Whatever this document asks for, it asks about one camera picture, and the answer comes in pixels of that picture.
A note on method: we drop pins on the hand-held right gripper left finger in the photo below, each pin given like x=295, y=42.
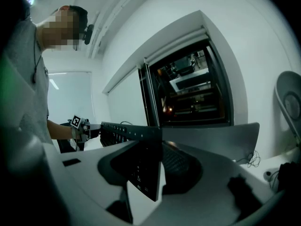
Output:
x=80, y=180

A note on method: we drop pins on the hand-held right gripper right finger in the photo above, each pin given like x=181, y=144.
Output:
x=211, y=173

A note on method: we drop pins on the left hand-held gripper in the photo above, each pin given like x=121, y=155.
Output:
x=81, y=131

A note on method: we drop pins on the black keyboard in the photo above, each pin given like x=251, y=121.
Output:
x=141, y=135

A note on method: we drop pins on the person's left forearm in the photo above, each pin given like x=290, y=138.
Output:
x=60, y=131

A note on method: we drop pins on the small white round device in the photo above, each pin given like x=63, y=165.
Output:
x=268, y=175

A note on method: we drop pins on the black bag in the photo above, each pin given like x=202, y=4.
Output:
x=290, y=175

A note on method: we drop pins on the person's grey shirt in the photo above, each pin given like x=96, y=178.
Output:
x=26, y=83

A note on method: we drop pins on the dark framed window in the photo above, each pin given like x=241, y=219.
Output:
x=188, y=88

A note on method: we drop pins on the person's head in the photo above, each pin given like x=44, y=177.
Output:
x=64, y=28

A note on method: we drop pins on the black head camera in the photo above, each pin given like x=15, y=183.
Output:
x=89, y=34

